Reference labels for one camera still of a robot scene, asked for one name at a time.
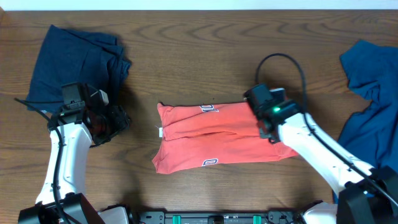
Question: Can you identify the coral red t-shirt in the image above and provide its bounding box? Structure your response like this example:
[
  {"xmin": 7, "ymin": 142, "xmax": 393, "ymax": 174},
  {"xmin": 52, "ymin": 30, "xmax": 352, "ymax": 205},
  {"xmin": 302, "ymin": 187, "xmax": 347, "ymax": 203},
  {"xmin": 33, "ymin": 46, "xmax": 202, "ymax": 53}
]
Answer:
[{"xmin": 152, "ymin": 102, "xmax": 297, "ymax": 174}]

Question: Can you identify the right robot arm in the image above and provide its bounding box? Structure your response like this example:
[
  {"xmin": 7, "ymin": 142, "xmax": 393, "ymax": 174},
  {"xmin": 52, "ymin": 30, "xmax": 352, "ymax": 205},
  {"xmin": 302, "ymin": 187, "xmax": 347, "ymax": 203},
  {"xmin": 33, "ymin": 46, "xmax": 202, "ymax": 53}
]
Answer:
[{"xmin": 244, "ymin": 84, "xmax": 397, "ymax": 223}]

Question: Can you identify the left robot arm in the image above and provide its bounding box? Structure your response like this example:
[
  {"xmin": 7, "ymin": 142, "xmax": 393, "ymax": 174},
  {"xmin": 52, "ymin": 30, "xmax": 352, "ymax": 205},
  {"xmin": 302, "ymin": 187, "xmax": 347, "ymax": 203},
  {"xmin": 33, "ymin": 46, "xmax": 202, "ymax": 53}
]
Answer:
[{"xmin": 18, "ymin": 83, "xmax": 130, "ymax": 223}]

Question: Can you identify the folded dark navy garment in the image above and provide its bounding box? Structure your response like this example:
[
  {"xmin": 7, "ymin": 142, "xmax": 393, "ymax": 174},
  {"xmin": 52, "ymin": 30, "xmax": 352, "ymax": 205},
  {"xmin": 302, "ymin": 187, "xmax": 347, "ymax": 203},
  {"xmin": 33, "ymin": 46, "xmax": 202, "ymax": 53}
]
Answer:
[{"xmin": 26, "ymin": 25, "xmax": 131, "ymax": 113}]

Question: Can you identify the blue garment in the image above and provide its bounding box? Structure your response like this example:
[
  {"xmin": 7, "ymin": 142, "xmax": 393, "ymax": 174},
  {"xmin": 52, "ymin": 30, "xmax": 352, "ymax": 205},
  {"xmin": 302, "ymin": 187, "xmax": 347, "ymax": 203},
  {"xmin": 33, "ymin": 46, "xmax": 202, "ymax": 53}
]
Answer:
[{"xmin": 338, "ymin": 40, "xmax": 397, "ymax": 171}]

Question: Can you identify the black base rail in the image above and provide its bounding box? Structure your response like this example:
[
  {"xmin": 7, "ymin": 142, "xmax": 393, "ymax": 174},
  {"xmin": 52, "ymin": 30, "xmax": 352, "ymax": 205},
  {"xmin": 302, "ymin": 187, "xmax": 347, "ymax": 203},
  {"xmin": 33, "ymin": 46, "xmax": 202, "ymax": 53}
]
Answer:
[{"xmin": 130, "ymin": 208, "xmax": 306, "ymax": 224}]

